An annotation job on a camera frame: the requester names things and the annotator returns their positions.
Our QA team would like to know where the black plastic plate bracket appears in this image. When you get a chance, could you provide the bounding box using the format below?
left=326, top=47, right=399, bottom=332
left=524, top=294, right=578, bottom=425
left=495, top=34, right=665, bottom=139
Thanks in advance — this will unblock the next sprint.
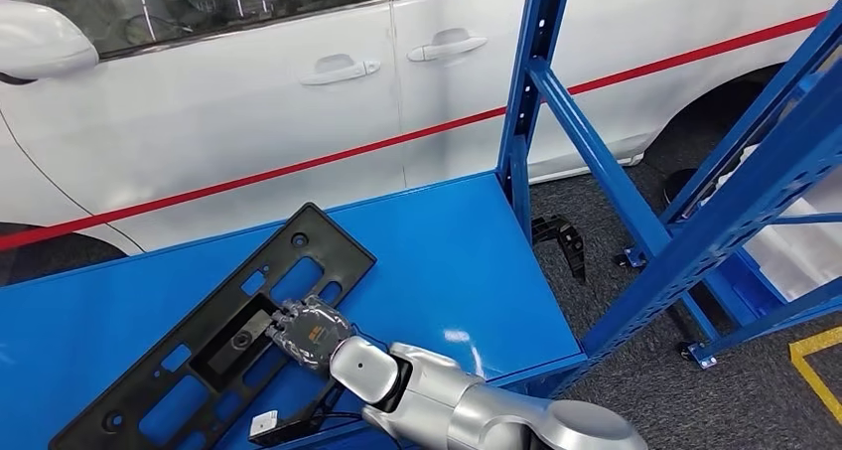
left=49, top=202, right=377, bottom=450

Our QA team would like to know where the white plastic crate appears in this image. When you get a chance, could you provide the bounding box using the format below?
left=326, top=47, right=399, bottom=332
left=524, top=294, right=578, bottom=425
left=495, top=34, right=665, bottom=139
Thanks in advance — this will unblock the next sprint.
left=743, top=197, right=842, bottom=304
left=713, top=142, right=768, bottom=195

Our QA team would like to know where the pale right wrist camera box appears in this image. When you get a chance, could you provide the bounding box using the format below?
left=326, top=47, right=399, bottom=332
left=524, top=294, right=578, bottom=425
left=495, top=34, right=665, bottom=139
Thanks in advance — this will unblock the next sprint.
left=248, top=410, right=283, bottom=445

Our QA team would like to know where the black plastic curved part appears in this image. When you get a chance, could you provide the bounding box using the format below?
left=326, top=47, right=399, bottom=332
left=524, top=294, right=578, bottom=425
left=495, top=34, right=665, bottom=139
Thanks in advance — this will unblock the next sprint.
left=531, top=215, right=587, bottom=282

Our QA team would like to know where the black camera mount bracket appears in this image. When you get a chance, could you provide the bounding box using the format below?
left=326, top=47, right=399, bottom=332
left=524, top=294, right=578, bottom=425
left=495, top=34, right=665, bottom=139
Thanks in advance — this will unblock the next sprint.
left=266, top=380, right=345, bottom=447

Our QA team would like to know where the yellow floor tape square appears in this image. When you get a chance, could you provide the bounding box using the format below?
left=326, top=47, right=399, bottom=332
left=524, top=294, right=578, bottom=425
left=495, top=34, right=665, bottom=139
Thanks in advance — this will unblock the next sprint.
left=787, top=325, right=842, bottom=428

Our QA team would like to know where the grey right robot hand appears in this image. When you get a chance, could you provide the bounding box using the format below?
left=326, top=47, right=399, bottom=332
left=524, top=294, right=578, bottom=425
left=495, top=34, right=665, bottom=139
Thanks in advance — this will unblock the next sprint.
left=265, top=295, right=357, bottom=374

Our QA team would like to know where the white car side mirror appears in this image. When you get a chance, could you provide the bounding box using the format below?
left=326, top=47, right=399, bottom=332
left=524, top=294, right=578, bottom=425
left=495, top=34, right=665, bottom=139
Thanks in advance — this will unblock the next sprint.
left=0, top=0, right=100, bottom=83

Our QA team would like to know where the white car with red stripe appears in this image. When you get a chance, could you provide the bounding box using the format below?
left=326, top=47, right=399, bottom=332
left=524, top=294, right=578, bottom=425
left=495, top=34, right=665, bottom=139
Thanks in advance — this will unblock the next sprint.
left=0, top=0, right=842, bottom=287

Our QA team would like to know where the blue metal shelf rack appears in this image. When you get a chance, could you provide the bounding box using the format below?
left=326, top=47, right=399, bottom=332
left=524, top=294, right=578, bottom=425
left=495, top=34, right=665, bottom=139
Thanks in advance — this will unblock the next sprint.
left=0, top=0, right=842, bottom=450
left=615, top=0, right=842, bottom=371

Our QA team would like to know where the white car door handle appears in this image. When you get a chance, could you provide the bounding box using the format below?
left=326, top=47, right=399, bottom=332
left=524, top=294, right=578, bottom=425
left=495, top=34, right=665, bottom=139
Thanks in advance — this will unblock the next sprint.
left=406, top=27, right=490, bottom=64
left=299, top=53, right=383, bottom=86

